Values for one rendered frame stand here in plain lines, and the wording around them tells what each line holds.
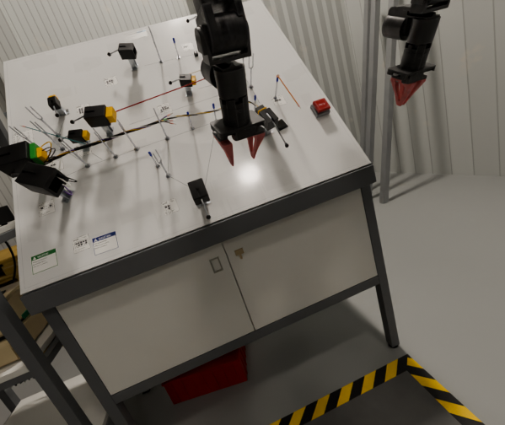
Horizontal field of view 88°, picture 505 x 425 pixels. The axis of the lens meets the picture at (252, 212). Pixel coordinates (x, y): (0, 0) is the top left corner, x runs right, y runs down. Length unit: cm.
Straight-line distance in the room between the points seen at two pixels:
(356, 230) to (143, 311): 82
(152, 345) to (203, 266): 33
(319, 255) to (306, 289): 14
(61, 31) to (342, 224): 382
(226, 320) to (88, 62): 120
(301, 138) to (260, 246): 42
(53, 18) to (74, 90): 293
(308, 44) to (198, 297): 348
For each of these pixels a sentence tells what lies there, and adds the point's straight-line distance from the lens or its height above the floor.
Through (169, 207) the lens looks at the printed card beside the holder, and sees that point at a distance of 89.
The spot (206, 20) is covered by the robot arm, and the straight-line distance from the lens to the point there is 50.
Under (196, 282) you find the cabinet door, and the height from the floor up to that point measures 68.
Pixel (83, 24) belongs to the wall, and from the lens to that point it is 419.
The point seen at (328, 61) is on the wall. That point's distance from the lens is 404.
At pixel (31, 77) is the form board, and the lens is 151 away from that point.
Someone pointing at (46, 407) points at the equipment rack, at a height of 24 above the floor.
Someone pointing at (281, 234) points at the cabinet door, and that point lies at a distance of 94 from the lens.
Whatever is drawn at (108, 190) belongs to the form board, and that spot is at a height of 106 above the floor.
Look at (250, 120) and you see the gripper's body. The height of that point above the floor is 112.
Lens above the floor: 109
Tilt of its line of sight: 16 degrees down
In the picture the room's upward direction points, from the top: 18 degrees counter-clockwise
